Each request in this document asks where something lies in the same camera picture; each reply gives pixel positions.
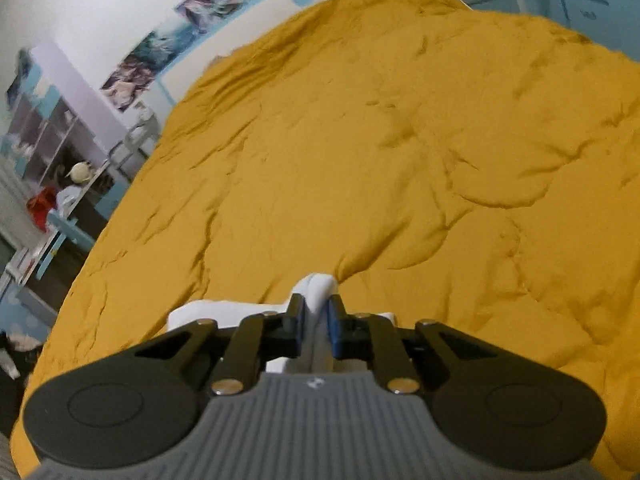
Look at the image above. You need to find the blue wooden chair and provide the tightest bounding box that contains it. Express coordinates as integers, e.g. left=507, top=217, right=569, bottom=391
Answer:
left=35, top=209, right=96, bottom=281

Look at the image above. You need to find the black clothes pile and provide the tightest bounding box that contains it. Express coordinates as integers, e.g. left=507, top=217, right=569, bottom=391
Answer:
left=1, top=332, right=42, bottom=438

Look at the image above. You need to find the cream round hat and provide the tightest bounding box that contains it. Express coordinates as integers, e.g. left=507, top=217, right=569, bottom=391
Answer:
left=66, top=162, right=96, bottom=185

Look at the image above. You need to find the white blue bed headboard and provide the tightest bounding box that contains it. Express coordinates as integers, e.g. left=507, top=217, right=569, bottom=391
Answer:
left=149, top=0, right=323, bottom=112

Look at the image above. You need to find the white printed t-shirt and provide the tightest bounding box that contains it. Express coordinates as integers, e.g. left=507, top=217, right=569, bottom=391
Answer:
left=167, top=273, right=395, bottom=377

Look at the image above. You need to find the mustard yellow bed comforter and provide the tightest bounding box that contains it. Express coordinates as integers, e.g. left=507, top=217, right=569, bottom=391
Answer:
left=29, top=0, right=639, bottom=479

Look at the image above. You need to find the anime poster strip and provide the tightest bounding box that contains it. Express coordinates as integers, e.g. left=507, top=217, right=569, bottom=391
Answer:
left=101, top=0, right=250, bottom=113

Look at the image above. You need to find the red bag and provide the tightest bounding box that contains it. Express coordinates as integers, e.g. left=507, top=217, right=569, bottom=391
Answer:
left=26, top=186, right=58, bottom=232

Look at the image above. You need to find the purple blue shelf unit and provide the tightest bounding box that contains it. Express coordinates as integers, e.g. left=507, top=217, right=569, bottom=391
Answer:
left=1, top=41, right=126, bottom=193

